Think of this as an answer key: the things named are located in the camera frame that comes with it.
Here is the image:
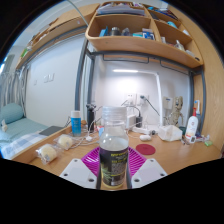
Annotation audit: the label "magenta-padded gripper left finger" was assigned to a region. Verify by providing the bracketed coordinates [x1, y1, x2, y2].
[58, 145, 102, 190]

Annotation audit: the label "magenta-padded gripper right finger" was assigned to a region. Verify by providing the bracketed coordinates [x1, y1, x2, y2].
[125, 146, 168, 190]

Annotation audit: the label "clear bottle with dark label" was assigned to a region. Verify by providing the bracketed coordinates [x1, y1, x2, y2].
[98, 105, 130, 191]

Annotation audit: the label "flat round red coaster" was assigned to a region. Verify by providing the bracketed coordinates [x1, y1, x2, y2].
[135, 143, 157, 156]

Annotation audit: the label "wrapped pale round bun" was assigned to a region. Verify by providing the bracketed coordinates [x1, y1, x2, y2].
[54, 133, 76, 150]
[35, 143, 60, 165]

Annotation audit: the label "white power strip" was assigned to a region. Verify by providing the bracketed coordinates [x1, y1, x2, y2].
[128, 124, 159, 136]

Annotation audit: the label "blue and white tube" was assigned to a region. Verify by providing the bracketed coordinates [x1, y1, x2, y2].
[70, 110, 83, 138]

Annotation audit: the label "dark flat tablet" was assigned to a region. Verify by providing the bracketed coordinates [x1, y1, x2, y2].
[38, 125, 64, 137]

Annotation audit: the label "black charger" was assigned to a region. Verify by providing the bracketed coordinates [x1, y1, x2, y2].
[134, 114, 144, 129]

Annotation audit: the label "black cylindrical shaver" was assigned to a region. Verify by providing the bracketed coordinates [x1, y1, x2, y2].
[85, 103, 97, 129]

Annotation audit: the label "white pump bottle red cap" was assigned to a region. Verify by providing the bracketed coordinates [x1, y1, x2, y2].
[185, 107, 200, 144]

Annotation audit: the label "wooden tree figurine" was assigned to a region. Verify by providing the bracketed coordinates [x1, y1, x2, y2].
[166, 95, 185, 128]

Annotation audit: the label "bed with teal sheet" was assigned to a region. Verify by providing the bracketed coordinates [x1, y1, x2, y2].
[0, 117, 49, 160]

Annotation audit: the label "blue spray bottle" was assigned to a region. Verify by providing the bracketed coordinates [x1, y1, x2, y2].
[194, 99, 202, 134]

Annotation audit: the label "teal pillow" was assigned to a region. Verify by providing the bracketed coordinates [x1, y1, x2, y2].
[0, 102, 25, 125]

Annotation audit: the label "grey curtain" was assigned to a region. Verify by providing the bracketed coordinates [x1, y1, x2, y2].
[0, 66, 29, 111]

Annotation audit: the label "wooden shelf unit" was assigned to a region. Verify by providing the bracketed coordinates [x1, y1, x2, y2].
[85, 0, 205, 70]

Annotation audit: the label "white cable with plug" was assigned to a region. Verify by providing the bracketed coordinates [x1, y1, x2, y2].
[71, 116, 101, 148]

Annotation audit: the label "white wall box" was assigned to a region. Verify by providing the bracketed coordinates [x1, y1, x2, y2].
[162, 96, 174, 111]

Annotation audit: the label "white wall outlets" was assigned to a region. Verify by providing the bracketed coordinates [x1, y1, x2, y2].
[124, 93, 150, 106]

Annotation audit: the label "grey metal bed frame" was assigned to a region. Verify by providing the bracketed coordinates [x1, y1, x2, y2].
[74, 36, 207, 134]

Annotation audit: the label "white wall switch plate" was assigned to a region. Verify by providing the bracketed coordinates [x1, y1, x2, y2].
[43, 73, 55, 84]

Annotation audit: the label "long wooden wall shelf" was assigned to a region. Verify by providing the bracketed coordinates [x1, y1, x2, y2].
[14, 3, 101, 71]

